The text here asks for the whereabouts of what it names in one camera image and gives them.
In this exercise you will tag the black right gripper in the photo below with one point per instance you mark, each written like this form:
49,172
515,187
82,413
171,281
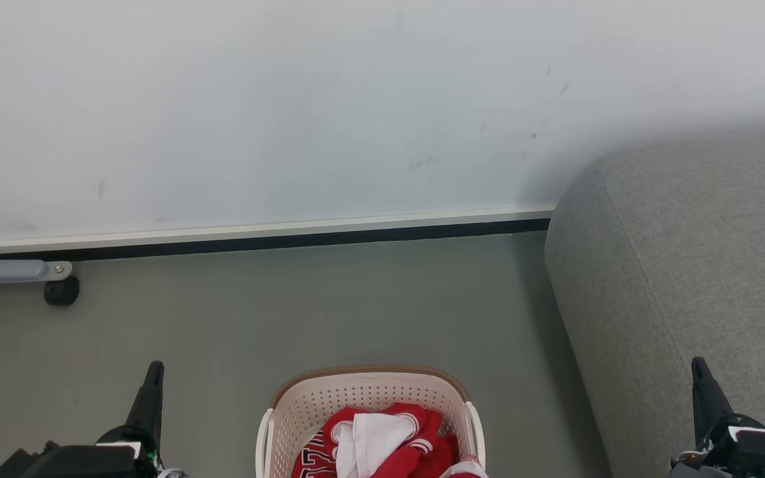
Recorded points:
721,438

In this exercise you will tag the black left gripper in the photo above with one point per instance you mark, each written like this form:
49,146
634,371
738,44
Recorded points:
131,435

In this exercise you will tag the red and white jersey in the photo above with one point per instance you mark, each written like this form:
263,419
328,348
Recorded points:
416,451

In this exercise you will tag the grey fabric sofa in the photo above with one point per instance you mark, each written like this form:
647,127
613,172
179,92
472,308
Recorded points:
688,265

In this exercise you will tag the black caster wheel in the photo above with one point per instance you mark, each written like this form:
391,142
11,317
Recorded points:
62,291

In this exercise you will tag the cream plastic laundry basket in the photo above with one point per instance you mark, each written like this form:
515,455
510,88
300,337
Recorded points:
303,405

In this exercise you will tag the grey metal stand leg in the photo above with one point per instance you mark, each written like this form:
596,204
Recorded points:
4,269

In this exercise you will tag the silver and black baseboard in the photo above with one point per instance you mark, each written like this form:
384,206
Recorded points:
256,236

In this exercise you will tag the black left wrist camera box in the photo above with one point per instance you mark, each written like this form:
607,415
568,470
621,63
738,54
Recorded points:
77,463

